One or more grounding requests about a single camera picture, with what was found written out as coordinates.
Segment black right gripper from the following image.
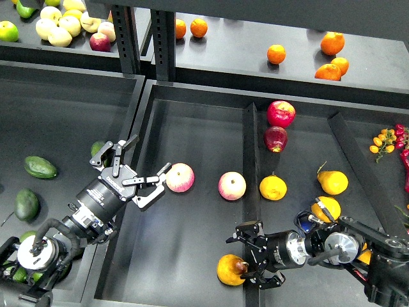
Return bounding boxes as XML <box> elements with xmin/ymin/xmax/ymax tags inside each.
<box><xmin>226</xmin><ymin>220</ymin><xmax>302</xmax><ymax>290</ymax></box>

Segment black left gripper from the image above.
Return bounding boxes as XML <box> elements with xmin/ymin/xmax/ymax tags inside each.
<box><xmin>77</xmin><ymin>134</ymin><xmax>172</xmax><ymax>223</ymax></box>

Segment yellow pear brown end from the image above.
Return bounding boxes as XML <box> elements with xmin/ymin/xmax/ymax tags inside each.
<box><xmin>217</xmin><ymin>254</ymin><xmax>249</xmax><ymax>286</ymax></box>

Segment dark green avocado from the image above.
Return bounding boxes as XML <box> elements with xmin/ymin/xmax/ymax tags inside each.
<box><xmin>14</xmin><ymin>189</ymin><xmax>39</xmax><ymax>221</ymax></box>

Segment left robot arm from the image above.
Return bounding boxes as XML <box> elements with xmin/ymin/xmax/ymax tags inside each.
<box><xmin>1</xmin><ymin>135</ymin><xmax>172</xmax><ymax>306</ymax></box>

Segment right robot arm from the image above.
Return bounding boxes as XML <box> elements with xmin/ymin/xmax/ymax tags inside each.
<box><xmin>227</xmin><ymin>201</ymin><xmax>408</xmax><ymax>306</ymax></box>

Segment avocado upper right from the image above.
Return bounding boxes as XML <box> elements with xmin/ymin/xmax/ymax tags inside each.
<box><xmin>90</xmin><ymin>141</ymin><xmax>111</xmax><ymax>167</ymax></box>

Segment yellow pear by divider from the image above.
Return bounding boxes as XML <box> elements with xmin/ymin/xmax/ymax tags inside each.
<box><xmin>259</xmin><ymin>173</ymin><xmax>288</xmax><ymax>201</ymax></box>

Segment avocado far left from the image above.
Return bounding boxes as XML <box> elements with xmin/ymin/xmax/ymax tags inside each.
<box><xmin>24</xmin><ymin>156</ymin><xmax>58</xmax><ymax>179</ymax></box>

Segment yellow pear middle right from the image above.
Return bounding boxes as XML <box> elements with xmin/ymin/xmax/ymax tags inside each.
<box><xmin>311</xmin><ymin>196</ymin><xmax>341</xmax><ymax>223</ymax></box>

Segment yellow pear with stem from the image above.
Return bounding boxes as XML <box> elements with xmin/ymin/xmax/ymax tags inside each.
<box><xmin>316</xmin><ymin>162</ymin><xmax>349</xmax><ymax>195</ymax></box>

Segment yellow pear lower right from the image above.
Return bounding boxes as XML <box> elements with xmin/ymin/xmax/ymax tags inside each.
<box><xmin>357</xmin><ymin>243</ymin><xmax>372</xmax><ymax>265</ymax></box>

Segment black bin divider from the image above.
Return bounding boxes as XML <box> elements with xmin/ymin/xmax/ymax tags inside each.
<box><xmin>242</xmin><ymin>103</ymin><xmax>265</xmax><ymax>306</ymax></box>

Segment pink apple left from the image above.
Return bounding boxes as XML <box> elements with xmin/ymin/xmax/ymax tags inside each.
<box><xmin>166</xmin><ymin>162</ymin><xmax>195</xmax><ymax>193</ymax></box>

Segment pink apple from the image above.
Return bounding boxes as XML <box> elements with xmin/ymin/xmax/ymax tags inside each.
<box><xmin>166</xmin><ymin>162</ymin><xmax>195</xmax><ymax>193</ymax></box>
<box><xmin>218</xmin><ymin>171</ymin><xmax>247</xmax><ymax>201</ymax></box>

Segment pink apple right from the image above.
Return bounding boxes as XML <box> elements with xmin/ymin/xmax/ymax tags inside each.
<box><xmin>218</xmin><ymin>171</ymin><xmax>247</xmax><ymax>201</ymax></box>

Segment green mango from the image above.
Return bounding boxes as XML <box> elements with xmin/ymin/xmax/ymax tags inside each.
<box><xmin>1</xmin><ymin>261</ymin><xmax>27</xmax><ymax>283</ymax></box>
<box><xmin>19</xmin><ymin>230</ymin><xmax>36</xmax><ymax>243</ymax></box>
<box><xmin>31</xmin><ymin>272</ymin><xmax>43</xmax><ymax>283</ymax></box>

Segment dark red apple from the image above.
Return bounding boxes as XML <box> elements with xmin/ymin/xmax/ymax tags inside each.
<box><xmin>263</xmin><ymin>126</ymin><xmax>288</xmax><ymax>153</ymax></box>

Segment green mango bottom middle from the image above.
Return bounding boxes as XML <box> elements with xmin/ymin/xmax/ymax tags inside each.
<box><xmin>31</xmin><ymin>272</ymin><xmax>43</xmax><ymax>283</ymax></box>

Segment green mango bottom left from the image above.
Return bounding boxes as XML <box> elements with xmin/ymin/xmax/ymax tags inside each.
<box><xmin>1</xmin><ymin>261</ymin><xmax>27</xmax><ymax>283</ymax></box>

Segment black slanted divider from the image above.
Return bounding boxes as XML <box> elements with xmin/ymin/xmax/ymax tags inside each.
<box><xmin>328</xmin><ymin>113</ymin><xmax>408</xmax><ymax>239</ymax></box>

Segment red apple on shelf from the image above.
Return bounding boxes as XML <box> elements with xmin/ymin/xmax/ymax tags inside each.
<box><xmin>89</xmin><ymin>33</ymin><xmax>111</xmax><ymax>52</ymax></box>

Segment bright red apple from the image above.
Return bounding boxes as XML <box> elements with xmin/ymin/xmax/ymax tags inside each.
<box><xmin>266</xmin><ymin>100</ymin><xmax>296</xmax><ymax>129</ymax></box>

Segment pale peach fruit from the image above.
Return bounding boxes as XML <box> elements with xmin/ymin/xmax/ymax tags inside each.
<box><xmin>97</xmin><ymin>21</ymin><xmax>116</xmax><ymax>43</ymax></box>

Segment orange top left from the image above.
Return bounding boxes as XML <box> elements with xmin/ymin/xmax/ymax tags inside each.
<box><xmin>175</xmin><ymin>19</ymin><xmax>187</xmax><ymax>40</ymax></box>

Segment orange cherry tomato bunch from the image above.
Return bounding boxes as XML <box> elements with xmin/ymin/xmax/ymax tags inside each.
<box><xmin>369</xmin><ymin>129</ymin><xmax>396</xmax><ymax>163</ymax></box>

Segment green apple on shelf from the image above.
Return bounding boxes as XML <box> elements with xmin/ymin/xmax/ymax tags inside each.
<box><xmin>0</xmin><ymin>20</ymin><xmax>19</xmax><ymax>42</ymax></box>

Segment red chili peppers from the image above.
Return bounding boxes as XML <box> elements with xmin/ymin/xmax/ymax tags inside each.
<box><xmin>395</xmin><ymin>123</ymin><xmax>409</xmax><ymax>192</ymax></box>

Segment orange front right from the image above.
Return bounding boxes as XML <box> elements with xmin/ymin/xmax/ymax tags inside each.
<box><xmin>314</xmin><ymin>63</ymin><xmax>342</xmax><ymax>81</ymax></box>

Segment orange centre shelf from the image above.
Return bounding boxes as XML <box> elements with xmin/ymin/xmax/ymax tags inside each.
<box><xmin>266</xmin><ymin>44</ymin><xmax>286</xmax><ymax>65</ymax></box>

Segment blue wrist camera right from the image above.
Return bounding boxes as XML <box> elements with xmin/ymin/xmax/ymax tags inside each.
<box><xmin>300</xmin><ymin>221</ymin><xmax>313</xmax><ymax>233</ymax></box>

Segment black shelf post right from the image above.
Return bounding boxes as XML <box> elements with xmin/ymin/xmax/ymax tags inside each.
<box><xmin>150</xmin><ymin>9</ymin><xmax>176</xmax><ymax>82</ymax></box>

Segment black shelf post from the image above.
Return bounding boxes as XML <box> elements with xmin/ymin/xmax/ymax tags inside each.
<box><xmin>150</xmin><ymin>9</ymin><xmax>176</xmax><ymax>82</ymax></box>
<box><xmin>111</xmin><ymin>4</ymin><xmax>141</xmax><ymax>74</ymax></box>

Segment black shelf post left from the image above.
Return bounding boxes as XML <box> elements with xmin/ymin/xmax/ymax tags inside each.
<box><xmin>111</xmin><ymin>4</ymin><xmax>141</xmax><ymax>74</ymax></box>

